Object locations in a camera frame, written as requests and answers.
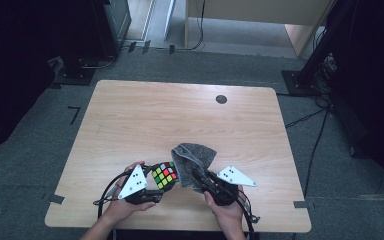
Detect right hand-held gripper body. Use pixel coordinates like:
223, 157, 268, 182
200, 164, 258, 207

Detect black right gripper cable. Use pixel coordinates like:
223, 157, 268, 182
235, 190, 261, 240

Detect black hanging cable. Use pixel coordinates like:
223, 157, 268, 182
179, 0, 206, 52

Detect black stand base plate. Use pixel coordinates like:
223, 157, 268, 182
52, 64, 96, 87

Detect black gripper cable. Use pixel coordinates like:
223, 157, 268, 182
92, 169, 132, 222
235, 190, 261, 240

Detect light wooden desk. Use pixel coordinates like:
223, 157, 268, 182
183, 0, 335, 58

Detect person's left hand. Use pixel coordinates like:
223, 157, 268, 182
102, 160, 158, 224

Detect multicoloured puzzle cube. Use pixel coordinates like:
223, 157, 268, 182
151, 161, 180, 191

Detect tangled cable bundle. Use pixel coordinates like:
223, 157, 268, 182
313, 53, 338, 108

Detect black metal stand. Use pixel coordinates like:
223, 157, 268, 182
281, 0, 351, 98

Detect black cabinet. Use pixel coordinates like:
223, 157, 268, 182
59, 0, 133, 70

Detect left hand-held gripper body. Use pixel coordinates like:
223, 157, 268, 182
117, 164, 165, 206

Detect person's right hand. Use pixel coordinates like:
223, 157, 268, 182
203, 185, 248, 235

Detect dark curtain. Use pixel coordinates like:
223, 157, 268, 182
0, 0, 96, 158
326, 0, 384, 201

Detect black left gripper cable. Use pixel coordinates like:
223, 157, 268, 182
92, 169, 132, 222

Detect grey cloth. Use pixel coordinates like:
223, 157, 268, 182
170, 142, 218, 195

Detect black floor cable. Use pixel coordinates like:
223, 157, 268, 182
284, 107, 330, 130
302, 107, 332, 201

